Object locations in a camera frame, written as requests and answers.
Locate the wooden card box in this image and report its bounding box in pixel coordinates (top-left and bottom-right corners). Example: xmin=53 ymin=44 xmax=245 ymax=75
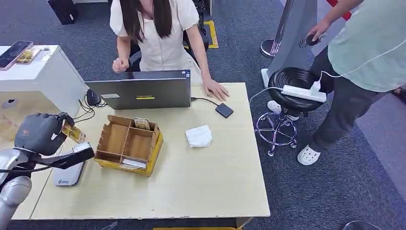
xmin=94 ymin=115 xmax=164 ymax=177

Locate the white power bank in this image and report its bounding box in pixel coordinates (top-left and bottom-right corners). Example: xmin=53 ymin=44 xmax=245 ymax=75
xmin=52 ymin=152 xmax=87 ymax=187

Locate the white card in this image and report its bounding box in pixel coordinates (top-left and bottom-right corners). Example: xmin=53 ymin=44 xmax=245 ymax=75
xmin=122 ymin=158 xmax=147 ymax=169

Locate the grey sign stand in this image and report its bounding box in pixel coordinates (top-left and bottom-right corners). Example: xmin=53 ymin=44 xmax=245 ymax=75
xmin=260 ymin=0 xmax=322 ymax=89

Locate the red strip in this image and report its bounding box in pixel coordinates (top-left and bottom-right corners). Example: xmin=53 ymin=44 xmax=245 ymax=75
xmin=326 ymin=0 xmax=353 ymax=22

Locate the printed yellow card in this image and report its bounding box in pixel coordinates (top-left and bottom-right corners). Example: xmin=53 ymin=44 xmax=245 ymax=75
xmin=62 ymin=122 xmax=87 ymax=144

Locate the pale desk with cable hole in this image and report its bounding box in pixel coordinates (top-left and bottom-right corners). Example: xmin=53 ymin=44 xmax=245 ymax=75
xmin=0 ymin=91 xmax=74 ymax=220

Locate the grey laptop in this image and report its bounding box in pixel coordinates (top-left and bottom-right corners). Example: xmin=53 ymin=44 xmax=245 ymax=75
xmin=84 ymin=69 xmax=192 ymax=111

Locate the black adapter cable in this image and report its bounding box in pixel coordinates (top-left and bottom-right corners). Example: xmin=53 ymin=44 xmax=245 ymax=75
xmin=72 ymin=99 xmax=108 ymax=124

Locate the person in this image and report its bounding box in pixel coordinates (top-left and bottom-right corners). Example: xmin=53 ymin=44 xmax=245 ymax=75
xmin=109 ymin=0 xmax=231 ymax=103
xmin=266 ymin=0 xmax=406 ymax=167

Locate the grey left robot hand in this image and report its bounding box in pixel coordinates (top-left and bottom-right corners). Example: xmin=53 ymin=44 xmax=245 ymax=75
xmin=14 ymin=112 xmax=76 ymax=157

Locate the white cabinet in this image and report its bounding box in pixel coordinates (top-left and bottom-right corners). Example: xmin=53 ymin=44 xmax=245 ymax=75
xmin=0 ymin=45 xmax=90 ymax=119

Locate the black round object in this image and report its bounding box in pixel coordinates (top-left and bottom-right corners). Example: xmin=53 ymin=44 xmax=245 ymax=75
xmin=305 ymin=34 xmax=321 ymax=46

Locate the white power strip cable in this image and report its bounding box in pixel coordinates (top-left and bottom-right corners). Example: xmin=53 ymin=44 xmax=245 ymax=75
xmin=248 ymin=86 xmax=283 ymax=104

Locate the chrome stanchion post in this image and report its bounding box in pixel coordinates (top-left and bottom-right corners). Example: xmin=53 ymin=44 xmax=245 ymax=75
xmin=260 ymin=0 xmax=295 ymax=59

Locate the black power adapter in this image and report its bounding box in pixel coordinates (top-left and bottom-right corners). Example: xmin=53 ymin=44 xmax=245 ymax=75
xmin=86 ymin=89 xmax=102 ymax=107

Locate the thin white charging cable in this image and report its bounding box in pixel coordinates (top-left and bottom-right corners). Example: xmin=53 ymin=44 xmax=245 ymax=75
xmin=319 ymin=37 xmax=406 ymax=84

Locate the black square hub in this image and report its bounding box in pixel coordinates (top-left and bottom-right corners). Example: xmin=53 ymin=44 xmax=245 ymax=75
xmin=215 ymin=102 xmax=235 ymax=119

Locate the pale wooden desk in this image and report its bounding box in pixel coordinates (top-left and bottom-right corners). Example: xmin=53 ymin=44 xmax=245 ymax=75
xmin=30 ymin=82 xmax=271 ymax=230

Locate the yellow floor tape frame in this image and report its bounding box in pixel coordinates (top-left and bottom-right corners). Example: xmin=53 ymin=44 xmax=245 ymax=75
xmin=183 ymin=20 xmax=219 ymax=50

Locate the phone with pink case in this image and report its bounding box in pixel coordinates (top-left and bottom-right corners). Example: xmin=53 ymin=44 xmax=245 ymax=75
xmin=0 ymin=40 xmax=34 ymax=71

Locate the printed card stack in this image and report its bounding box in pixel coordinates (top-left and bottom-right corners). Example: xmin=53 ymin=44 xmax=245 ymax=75
xmin=133 ymin=117 xmax=151 ymax=131

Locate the white folded tissue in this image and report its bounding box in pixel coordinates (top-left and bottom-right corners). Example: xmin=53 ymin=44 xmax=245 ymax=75
xmin=185 ymin=124 xmax=214 ymax=149

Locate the black hub cable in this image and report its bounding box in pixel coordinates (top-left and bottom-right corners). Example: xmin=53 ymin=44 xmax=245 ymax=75
xmin=190 ymin=96 xmax=220 ymax=107

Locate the white power strip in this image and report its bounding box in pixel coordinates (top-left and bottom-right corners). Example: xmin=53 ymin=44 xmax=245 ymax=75
xmin=281 ymin=80 xmax=327 ymax=103

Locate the black stool with chrome base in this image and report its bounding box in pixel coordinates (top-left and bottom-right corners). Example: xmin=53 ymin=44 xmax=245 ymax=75
xmin=255 ymin=67 xmax=325 ymax=158

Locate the black floor box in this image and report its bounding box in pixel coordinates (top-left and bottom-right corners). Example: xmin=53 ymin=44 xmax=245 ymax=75
xmin=47 ymin=0 xmax=79 ymax=26

